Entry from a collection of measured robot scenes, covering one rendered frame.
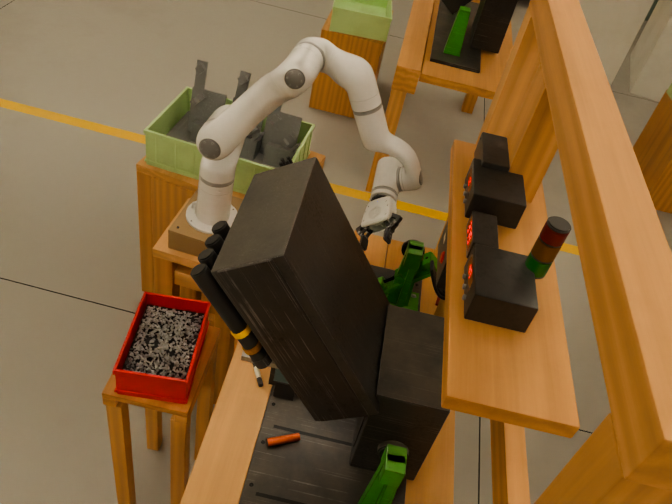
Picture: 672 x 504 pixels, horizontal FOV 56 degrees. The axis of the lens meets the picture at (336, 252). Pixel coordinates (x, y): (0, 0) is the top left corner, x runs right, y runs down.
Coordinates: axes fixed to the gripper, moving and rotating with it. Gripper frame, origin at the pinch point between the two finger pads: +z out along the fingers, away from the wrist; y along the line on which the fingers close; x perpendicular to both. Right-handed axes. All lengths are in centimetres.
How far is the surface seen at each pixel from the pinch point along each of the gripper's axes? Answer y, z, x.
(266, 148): -72, -70, 1
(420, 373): 20.6, 44.0, 2.3
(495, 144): 43.3, -12.5, -10.5
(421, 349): 19.1, 36.6, 3.6
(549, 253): 60, 30, -16
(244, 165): -70, -53, -7
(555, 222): 63, 26, -21
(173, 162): -99, -53, -22
